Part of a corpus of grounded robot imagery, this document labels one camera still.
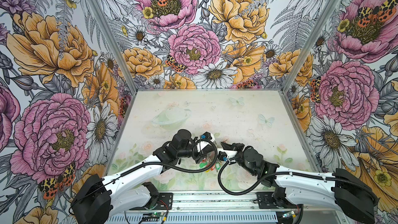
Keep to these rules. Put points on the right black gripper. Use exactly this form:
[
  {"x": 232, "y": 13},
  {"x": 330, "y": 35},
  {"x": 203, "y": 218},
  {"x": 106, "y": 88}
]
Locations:
[{"x": 235, "y": 147}]

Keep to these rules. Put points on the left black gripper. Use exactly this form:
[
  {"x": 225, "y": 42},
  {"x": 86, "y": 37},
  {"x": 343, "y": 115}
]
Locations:
[{"x": 202, "y": 154}]

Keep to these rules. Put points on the metal key organizer plate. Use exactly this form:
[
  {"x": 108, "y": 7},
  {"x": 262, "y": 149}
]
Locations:
[{"x": 211, "y": 156}]

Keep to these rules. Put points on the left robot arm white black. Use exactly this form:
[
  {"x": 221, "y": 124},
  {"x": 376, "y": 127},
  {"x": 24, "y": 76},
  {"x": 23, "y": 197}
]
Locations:
[{"x": 102, "y": 197}]

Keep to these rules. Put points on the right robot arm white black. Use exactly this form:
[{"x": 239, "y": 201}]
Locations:
[{"x": 338, "y": 190}]

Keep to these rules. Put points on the green circuit board left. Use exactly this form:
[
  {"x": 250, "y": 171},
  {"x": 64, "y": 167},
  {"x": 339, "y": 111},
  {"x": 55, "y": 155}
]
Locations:
[{"x": 153, "y": 217}]

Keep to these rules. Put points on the green circuit board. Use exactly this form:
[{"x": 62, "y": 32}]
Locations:
[
  {"x": 153, "y": 217},
  {"x": 290, "y": 214}
]

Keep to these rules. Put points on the green circuit board right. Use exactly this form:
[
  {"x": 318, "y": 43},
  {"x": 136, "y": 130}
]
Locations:
[{"x": 290, "y": 214}]

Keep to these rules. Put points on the aluminium front rail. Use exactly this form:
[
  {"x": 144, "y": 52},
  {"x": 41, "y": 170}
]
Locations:
[{"x": 217, "y": 207}]

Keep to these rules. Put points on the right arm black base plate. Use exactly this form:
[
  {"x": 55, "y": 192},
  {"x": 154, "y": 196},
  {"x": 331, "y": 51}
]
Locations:
[{"x": 270, "y": 200}]

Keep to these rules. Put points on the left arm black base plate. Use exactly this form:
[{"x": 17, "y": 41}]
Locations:
[{"x": 163, "y": 201}]

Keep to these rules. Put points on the right aluminium corner post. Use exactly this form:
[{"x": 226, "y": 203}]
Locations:
[{"x": 305, "y": 51}]

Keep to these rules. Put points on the aluminium corner post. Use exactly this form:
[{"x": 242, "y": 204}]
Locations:
[
  {"x": 305, "y": 51},
  {"x": 97, "y": 12}
]

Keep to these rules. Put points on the left aluminium corner post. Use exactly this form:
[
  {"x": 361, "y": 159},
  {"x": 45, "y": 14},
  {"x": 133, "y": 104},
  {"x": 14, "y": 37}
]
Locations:
[{"x": 97, "y": 12}]

